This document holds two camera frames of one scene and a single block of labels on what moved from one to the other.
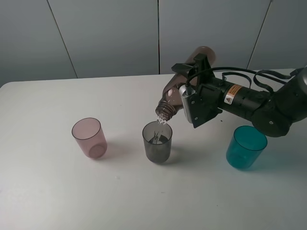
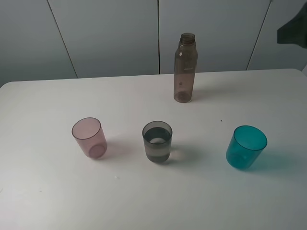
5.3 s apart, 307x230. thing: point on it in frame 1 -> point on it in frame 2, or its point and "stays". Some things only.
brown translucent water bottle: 171,99 -> 185,68
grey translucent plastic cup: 157,136 stays
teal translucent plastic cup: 245,146 stays
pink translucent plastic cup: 88,133 stays
